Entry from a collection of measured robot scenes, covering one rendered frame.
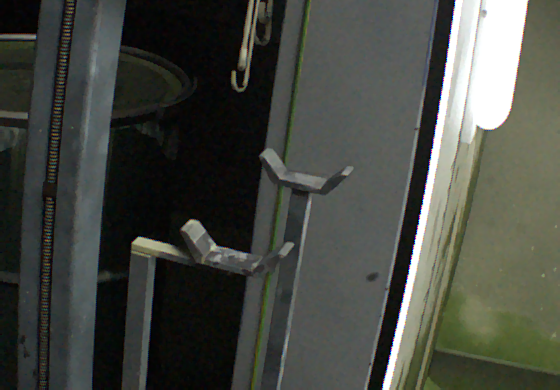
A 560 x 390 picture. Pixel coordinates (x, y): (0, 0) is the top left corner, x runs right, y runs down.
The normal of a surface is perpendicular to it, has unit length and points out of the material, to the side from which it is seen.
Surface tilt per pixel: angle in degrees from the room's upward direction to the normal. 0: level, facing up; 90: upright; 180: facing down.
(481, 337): 57
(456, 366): 91
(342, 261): 90
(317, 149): 90
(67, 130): 90
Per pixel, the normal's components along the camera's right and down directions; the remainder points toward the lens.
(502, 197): -0.14, -0.27
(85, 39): -0.27, 0.29
